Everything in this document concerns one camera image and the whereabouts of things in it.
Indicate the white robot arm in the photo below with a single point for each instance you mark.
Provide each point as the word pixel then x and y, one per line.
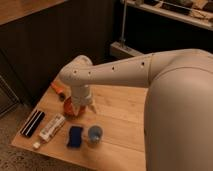
pixel 178 112

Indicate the black rectangular case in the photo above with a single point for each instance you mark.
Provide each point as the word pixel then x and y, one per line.
pixel 32 124

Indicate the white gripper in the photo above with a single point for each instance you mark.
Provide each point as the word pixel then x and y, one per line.
pixel 82 96

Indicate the blue sponge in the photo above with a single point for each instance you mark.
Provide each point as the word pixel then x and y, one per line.
pixel 75 137

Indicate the orange handled tool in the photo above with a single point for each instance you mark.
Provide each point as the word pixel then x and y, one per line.
pixel 58 91

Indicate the white toothpaste tube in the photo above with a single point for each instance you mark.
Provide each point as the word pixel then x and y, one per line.
pixel 49 131

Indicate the metal shelf rack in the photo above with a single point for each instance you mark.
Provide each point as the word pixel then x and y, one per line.
pixel 145 26

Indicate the blue cup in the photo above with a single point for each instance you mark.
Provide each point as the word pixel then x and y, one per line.
pixel 95 133

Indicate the wooden countertop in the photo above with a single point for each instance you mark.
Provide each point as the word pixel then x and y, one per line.
pixel 11 10

